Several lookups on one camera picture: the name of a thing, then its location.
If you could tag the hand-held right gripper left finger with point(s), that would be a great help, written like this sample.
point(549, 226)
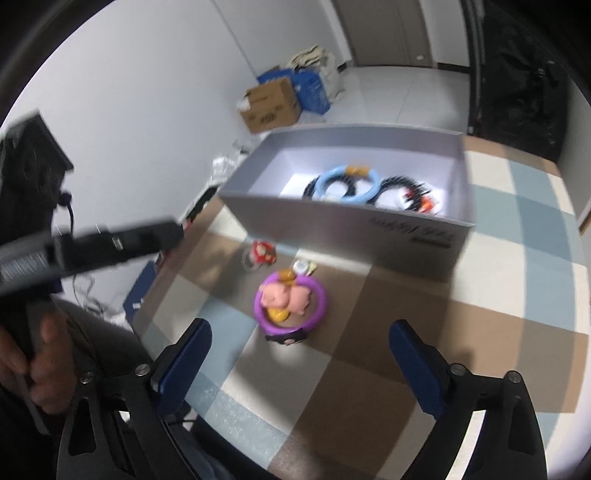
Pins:
point(184, 364)

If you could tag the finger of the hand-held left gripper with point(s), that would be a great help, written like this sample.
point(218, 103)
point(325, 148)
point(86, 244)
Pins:
point(129, 242)

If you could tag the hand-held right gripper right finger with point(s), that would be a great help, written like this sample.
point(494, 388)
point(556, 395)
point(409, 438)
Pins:
point(415, 369)

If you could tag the grey cardboard box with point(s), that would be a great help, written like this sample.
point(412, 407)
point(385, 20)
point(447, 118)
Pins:
point(346, 230)

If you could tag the person's left hand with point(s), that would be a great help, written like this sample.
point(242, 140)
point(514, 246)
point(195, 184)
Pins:
point(51, 369)

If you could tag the checkered tablecloth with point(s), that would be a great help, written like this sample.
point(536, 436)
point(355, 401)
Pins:
point(415, 300)

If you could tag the person's grey trousers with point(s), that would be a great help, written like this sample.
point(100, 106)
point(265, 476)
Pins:
point(106, 341)

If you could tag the crinkled silver plastic bag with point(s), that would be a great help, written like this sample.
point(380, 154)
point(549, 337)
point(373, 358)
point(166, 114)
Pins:
point(226, 166)

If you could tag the red cartoon hair clip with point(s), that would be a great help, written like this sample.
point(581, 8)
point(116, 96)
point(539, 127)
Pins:
point(262, 251)

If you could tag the small white yellow toy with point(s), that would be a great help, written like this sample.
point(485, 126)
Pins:
point(301, 266)

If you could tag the brown cardboard box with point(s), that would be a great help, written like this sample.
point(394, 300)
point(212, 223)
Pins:
point(272, 106)

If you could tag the blue cardboard box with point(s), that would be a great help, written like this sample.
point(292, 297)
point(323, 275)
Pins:
point(314, 92)

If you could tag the white tote bag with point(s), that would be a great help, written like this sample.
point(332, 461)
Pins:
point(314, 57)

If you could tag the black backpack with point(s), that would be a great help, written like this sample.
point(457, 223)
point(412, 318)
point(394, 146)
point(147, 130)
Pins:
point(521, 83)

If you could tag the grey door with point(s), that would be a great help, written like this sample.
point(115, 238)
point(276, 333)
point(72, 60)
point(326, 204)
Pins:
point(383, 32)

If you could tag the black metal frame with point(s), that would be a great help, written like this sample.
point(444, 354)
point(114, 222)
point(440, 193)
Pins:
point(475, 69)

